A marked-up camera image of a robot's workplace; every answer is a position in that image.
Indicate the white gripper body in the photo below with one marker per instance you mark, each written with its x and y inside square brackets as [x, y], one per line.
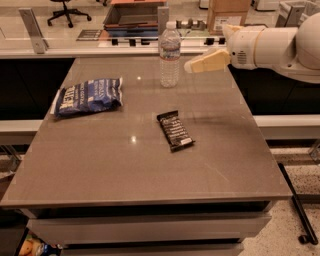
[240, 46]

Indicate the clear plastic water bottle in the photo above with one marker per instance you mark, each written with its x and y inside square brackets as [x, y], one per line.
[169, 53]

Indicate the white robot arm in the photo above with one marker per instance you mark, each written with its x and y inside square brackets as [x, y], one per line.
[293, 52]

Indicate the brown cardboard box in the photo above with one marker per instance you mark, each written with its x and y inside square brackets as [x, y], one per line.
[221, 12]

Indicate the black snack bar wrapper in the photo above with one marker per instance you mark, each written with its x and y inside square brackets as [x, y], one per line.
[175, 132]

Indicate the grey open tray box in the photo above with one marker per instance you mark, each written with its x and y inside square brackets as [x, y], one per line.
[134, 13]

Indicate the blue chip bag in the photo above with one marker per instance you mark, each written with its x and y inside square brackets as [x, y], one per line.
[92, 96]

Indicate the black office chair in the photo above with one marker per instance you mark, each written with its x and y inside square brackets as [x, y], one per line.
[67, 12]

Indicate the grey table drawer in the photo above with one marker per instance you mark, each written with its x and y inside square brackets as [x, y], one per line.
[149, 228]

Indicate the black floor bar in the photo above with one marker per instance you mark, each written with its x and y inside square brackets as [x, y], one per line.
[298, 201]

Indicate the colourful snack bag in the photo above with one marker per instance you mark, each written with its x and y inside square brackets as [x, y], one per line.
[33, 246]

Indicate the grey metal right bracket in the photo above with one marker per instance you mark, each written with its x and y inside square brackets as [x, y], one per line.
[289, 15]

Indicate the grey metal bracket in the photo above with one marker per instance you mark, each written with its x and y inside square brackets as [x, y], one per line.
[289, 15]
[38, 41]
[163, 16]

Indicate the grey metal middle bracket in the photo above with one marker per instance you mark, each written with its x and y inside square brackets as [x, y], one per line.
[163, 16]

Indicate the grey metal left bracket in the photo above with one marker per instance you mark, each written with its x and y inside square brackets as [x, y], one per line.
[38, 41]

